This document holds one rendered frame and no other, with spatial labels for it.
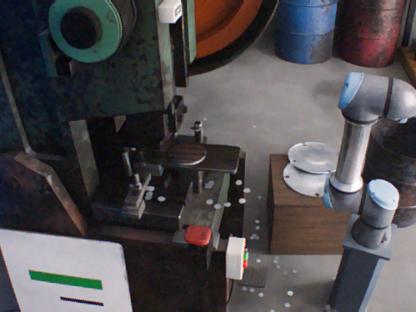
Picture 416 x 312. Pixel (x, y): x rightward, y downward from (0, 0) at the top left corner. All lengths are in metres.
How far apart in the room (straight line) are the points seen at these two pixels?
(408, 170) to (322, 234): 0.52
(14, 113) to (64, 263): 0.56
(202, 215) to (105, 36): 0.70
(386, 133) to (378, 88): 1.21
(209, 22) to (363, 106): 0.66
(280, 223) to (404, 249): 0.71
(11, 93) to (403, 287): 1.84
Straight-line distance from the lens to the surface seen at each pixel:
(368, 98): 1.22
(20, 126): 1.36
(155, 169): 1.37
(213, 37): 1.53
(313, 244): 2.05
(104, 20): 0.90
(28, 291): 1.74
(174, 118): 1.27
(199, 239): 1.13
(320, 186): 1.96
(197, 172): 1.37
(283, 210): 1.87
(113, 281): 1.51
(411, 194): 2.21
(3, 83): 1.29
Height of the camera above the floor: 1.60
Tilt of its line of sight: 35 degrees down
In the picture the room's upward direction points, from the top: 2 degrees counter-clockwise
